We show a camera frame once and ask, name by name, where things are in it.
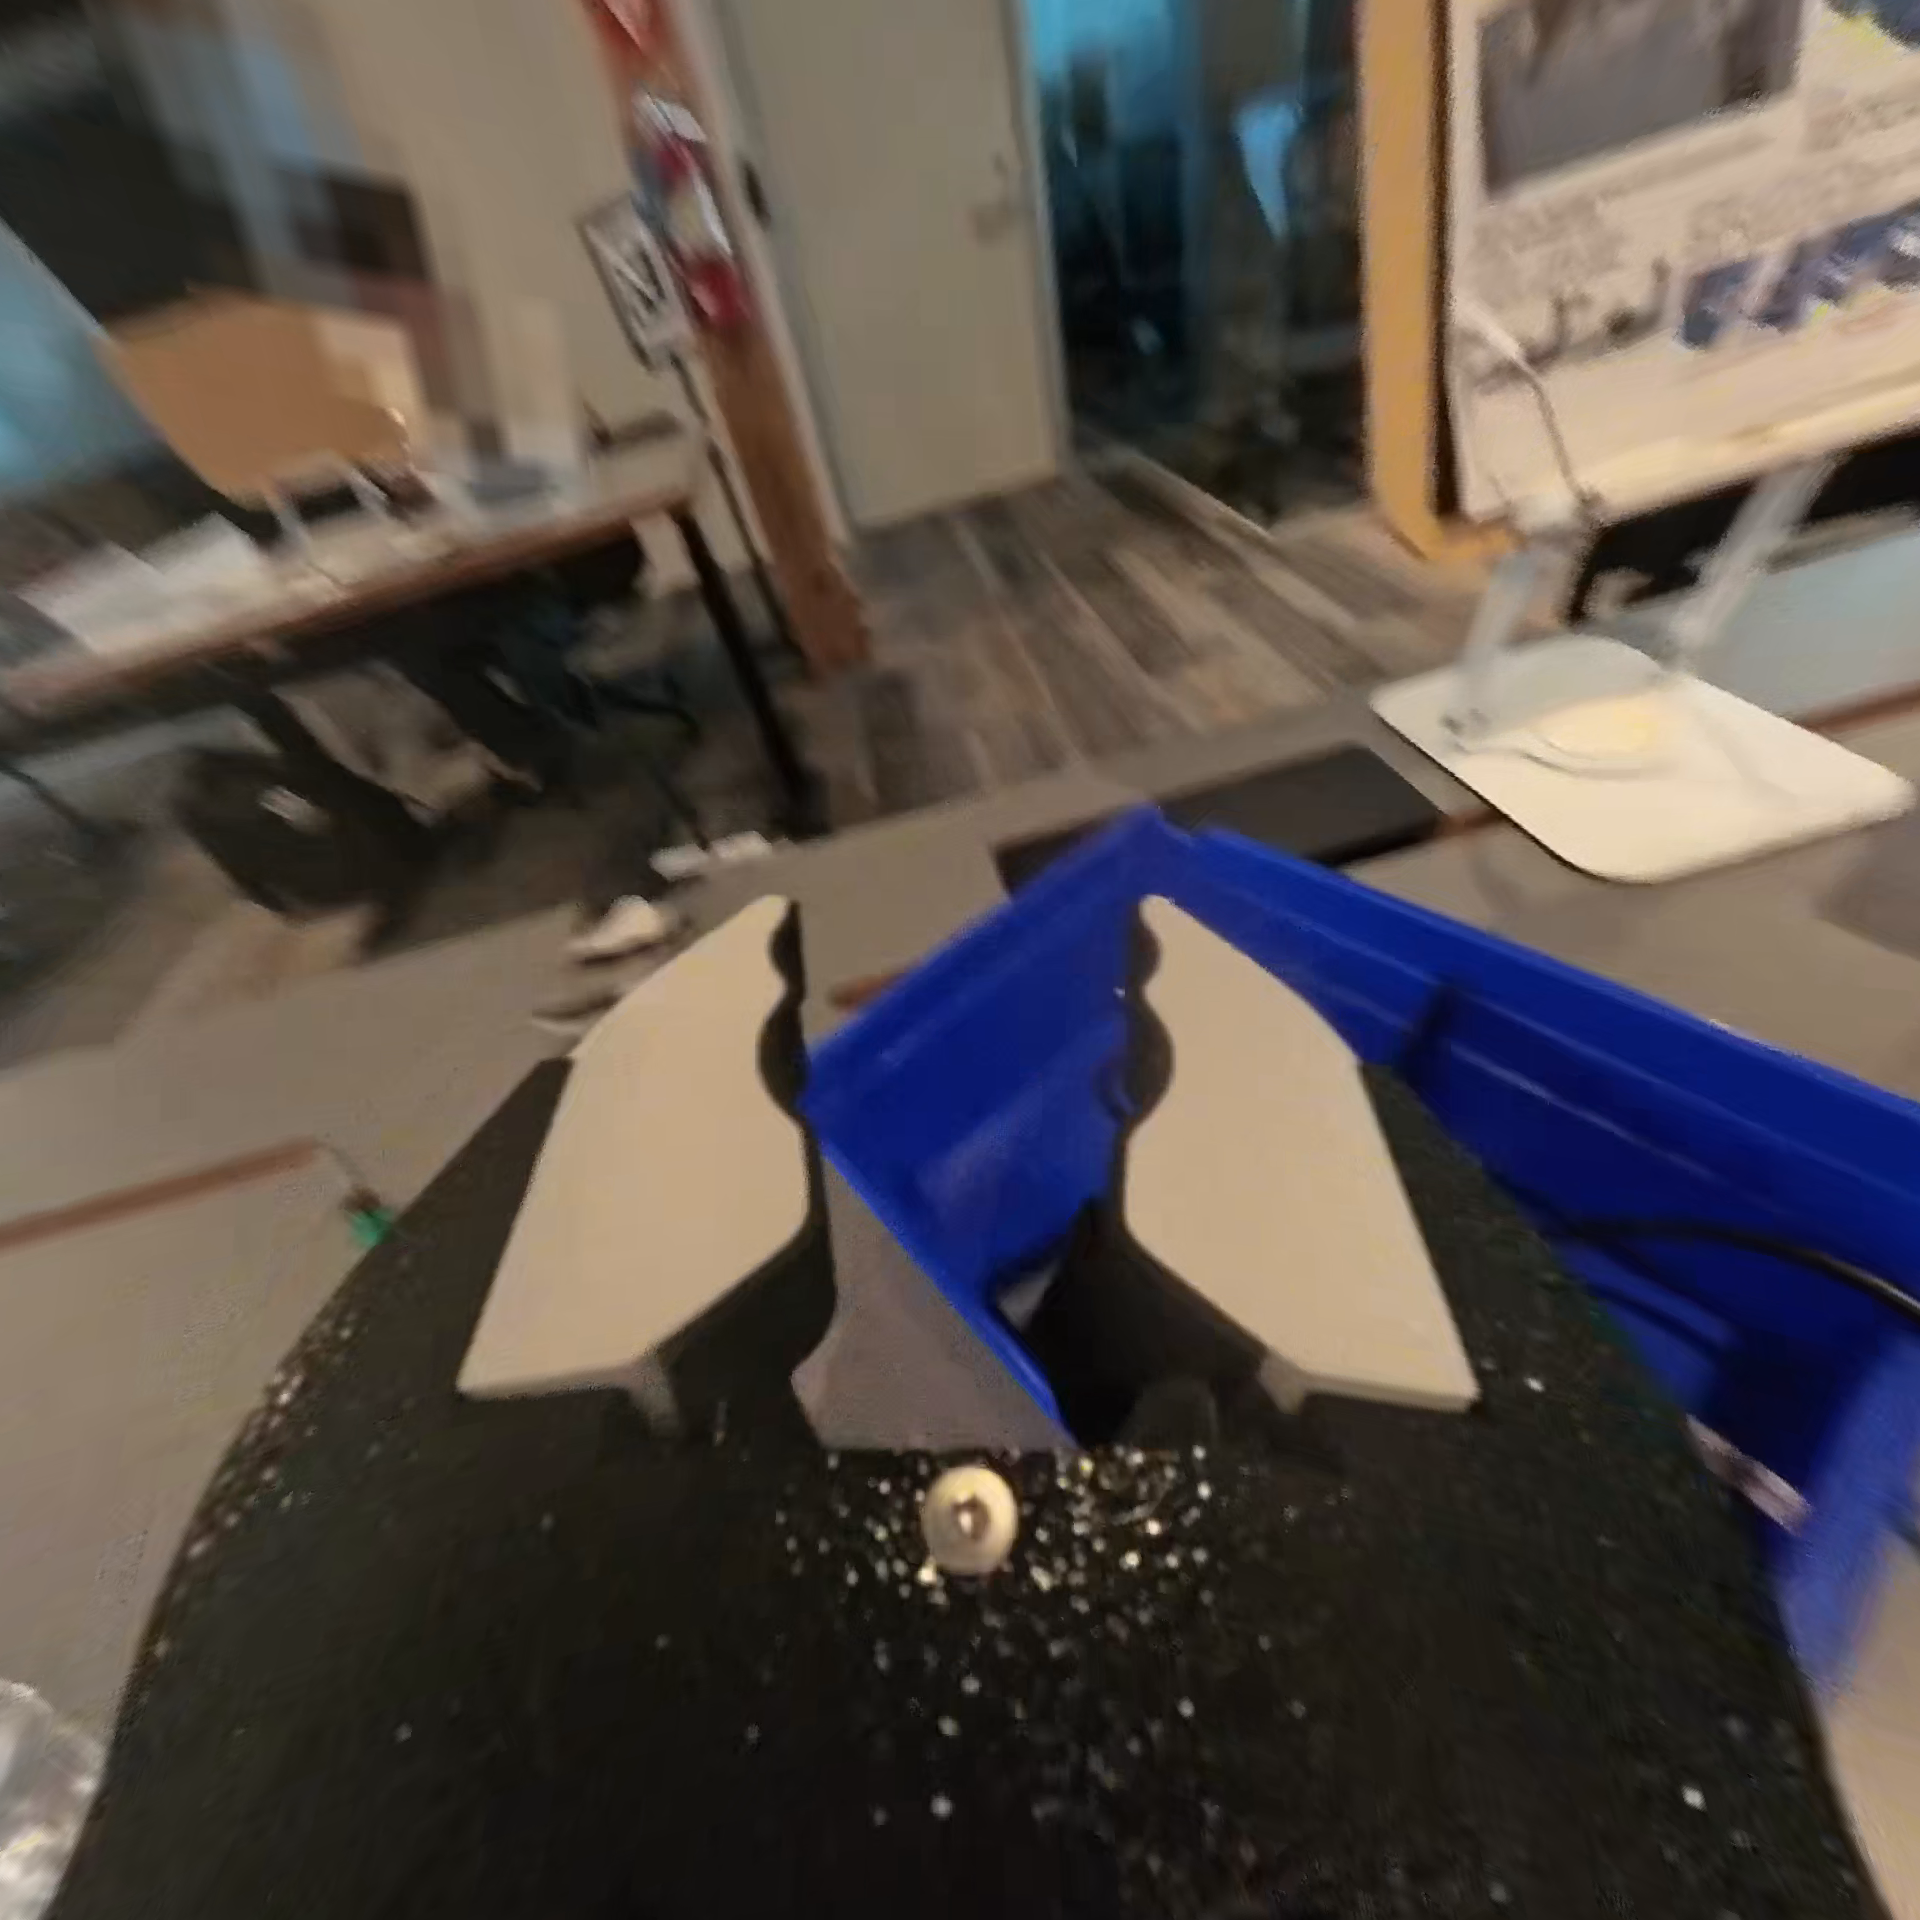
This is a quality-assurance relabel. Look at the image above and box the printed marker sign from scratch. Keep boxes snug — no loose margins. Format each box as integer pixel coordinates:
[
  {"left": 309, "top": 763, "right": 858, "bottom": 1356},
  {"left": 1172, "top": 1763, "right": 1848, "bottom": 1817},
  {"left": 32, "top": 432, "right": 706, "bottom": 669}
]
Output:
[{"left": 575, "top": 191, "right": 694, "bottom": 358}]

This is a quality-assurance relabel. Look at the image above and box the black white wavy part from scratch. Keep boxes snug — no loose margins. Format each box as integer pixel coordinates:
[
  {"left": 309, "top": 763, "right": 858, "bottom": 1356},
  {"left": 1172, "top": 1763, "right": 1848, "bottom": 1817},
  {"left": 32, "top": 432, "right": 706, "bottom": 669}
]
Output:
[{"left": 567, "top": 892, "right": 677, "bottom": 964}]

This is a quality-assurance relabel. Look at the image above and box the thin black usb cable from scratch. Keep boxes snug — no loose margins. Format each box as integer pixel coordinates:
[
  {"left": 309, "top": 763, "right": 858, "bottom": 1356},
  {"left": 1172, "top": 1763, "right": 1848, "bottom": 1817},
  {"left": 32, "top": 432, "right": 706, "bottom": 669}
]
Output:
[{"left": 1559, "top": 1217, "right": 1920, "bottom": 1327}]

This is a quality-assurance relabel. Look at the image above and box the blue plastic bin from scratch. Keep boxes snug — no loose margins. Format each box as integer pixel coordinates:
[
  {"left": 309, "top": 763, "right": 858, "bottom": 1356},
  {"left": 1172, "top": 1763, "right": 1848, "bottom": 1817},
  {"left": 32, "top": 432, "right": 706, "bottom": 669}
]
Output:
[{"left": 802, "top": 809, "right": 1920, "bottom": 1696}]

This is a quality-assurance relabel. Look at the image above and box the green-handled screwdriver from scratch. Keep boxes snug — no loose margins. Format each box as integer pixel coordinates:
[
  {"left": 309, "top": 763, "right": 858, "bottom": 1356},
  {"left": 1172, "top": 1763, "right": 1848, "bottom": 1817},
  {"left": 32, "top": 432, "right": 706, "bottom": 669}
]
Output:
[{"left": 306, "top": 1147, "right": 399, "bottom": 1251}]

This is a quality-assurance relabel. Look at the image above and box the black desk cable cover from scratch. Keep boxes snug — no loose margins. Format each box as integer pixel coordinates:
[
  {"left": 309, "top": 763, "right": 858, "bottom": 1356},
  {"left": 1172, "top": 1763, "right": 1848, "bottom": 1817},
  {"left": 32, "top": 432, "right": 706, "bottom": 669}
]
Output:
[{"left": 997, "top": 748, "right": 1445, "bottom": 888}]

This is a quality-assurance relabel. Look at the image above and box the instruction sheet on stand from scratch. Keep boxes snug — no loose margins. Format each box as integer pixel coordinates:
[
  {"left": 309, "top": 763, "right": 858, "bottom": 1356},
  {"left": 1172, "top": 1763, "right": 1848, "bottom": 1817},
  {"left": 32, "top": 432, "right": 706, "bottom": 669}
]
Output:
[{"left": 1358, "top": 0, "right": 1920, "bottom": 885}]

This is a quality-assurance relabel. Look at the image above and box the cardboard box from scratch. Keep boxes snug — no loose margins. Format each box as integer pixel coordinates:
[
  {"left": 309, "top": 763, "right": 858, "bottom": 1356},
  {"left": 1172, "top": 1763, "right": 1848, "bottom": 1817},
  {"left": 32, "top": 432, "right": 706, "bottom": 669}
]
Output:
[{"left": 108, "top": 293, "right": 433, "bottom": 501}]

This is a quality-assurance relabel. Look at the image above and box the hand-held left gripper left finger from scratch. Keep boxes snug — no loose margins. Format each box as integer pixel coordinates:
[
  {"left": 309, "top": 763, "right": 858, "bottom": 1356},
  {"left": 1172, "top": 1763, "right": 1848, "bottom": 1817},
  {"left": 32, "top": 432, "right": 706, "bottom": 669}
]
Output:
[{"left": 454, "top": 895, "right": 841, "bottom": 1432}]

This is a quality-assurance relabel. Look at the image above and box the clear plastic bag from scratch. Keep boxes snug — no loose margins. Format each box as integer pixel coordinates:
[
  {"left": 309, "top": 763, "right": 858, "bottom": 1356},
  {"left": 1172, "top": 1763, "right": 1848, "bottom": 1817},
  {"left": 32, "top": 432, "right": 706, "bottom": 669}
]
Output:
[{"left": 0, "top": 1677, "right": 108, "bottom": 1893}]

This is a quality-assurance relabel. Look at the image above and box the grey door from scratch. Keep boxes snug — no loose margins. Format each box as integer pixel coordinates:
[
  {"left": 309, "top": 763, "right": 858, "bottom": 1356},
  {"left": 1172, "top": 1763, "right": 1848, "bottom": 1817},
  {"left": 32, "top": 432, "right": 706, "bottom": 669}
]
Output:
[{"left": 717, "top": 0, "right": 1070, "bottom": 531}]

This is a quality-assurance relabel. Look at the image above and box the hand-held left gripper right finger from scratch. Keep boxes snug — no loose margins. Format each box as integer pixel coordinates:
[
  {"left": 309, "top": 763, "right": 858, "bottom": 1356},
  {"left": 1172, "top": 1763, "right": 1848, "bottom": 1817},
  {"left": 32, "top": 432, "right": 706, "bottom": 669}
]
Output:
[{"left": 1110, "top": 895, "right": 1480, "bottom": 1415}]

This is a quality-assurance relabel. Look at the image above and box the instruction poster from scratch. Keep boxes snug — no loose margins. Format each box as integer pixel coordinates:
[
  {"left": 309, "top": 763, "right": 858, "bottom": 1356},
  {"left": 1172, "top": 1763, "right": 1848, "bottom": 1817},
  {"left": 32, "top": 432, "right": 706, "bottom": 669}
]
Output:
[{"left": 1446, "top": 0, "right": 1920, "bottom": 518}]

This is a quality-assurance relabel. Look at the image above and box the wooden office table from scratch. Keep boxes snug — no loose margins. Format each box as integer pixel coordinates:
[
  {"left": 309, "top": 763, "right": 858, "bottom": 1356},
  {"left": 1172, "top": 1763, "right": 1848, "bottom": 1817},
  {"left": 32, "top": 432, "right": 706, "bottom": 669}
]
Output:
[{"left": 0, "top": 478, "right": 833, "bottom": 840}]

